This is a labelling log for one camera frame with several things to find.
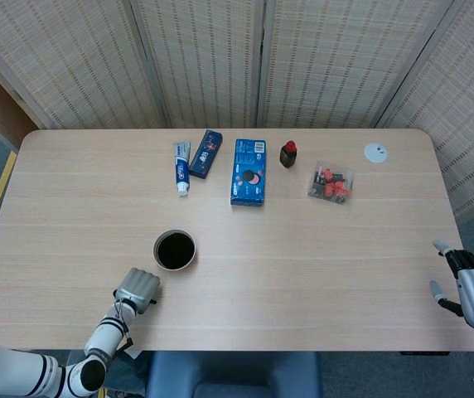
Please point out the black bottle with red cap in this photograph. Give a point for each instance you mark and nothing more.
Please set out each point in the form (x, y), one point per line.
(288, 157)

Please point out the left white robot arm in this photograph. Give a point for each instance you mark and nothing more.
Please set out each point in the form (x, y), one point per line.
(104, 336)

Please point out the blue padded chair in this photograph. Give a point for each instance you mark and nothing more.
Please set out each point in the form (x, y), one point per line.
(233, 373)

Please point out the blue white toothpaste tube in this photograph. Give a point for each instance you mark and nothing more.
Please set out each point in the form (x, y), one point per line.
(182, 170)

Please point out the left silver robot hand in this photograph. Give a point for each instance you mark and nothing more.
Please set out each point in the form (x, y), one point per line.
(137, 288)

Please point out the clear bag of red clips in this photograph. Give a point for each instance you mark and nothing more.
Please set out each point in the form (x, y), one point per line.
(330, 182)

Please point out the black round cup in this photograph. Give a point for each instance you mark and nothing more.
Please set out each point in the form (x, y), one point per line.
(175, 250)

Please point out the woven folding screen panel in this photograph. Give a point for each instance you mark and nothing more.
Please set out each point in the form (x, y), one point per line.
(336, 62)
(469, 103)
(75, 62)
(204, 62)

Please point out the blue cookie box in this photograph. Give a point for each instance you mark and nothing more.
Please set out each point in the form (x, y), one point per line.
(248, 174)

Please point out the dark blue toothpaste box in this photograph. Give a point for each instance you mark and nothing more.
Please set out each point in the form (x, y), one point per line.
(206, 154)

